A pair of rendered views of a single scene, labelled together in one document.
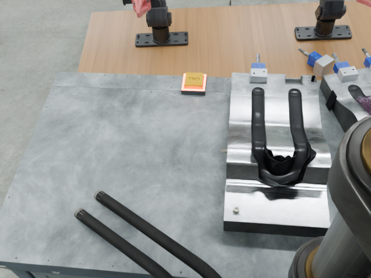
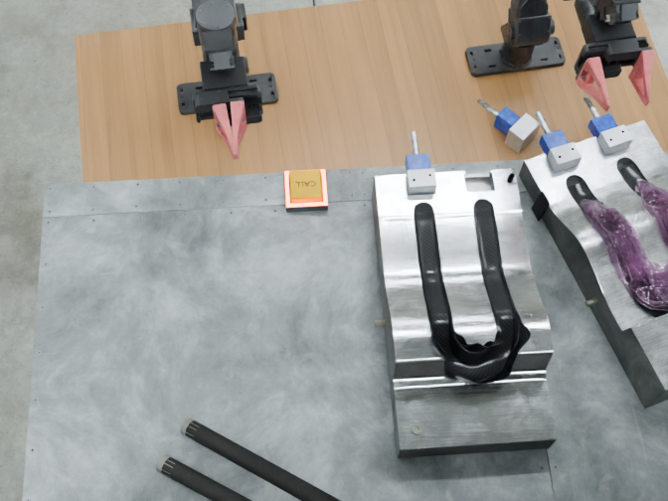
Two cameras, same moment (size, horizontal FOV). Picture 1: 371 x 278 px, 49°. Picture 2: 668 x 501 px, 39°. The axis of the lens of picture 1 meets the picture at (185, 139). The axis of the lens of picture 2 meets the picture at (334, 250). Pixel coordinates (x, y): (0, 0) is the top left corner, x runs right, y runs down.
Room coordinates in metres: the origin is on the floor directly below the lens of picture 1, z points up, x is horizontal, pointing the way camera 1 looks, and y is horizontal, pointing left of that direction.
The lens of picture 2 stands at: (0.14, 0.14, 2.38)
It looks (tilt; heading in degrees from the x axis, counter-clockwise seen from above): 64 degrees down; 344
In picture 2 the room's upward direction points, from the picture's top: 2 degrees clockwise
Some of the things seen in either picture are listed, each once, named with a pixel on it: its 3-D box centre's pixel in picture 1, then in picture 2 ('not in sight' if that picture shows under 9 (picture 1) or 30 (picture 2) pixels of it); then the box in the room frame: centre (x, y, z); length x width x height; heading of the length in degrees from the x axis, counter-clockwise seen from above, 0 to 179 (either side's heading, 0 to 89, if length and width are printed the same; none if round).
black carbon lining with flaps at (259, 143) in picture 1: (280, 126); (468, 282); (0.69, -0.26, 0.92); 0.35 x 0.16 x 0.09; 170
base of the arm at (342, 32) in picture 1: (324, 25); (518, 46); (1.20, -0.54, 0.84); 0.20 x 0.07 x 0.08; 85
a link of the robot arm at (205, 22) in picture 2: not in sight; (219, 22); (1.07, 0.06, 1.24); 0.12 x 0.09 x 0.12; 175
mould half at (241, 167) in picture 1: (274, 141); (459, 301); (0.68, -0.25, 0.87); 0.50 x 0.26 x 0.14; 170
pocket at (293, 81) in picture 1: (292, 83); (477, 185); (0.89, -0.35, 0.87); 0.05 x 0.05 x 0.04; 80
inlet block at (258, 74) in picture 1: (258, 68); (417, 162); (0.95, -0.25, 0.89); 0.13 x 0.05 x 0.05; 170
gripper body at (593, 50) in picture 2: not in sight; (605, 43); (0.92, -0.52, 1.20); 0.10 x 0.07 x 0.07; 85
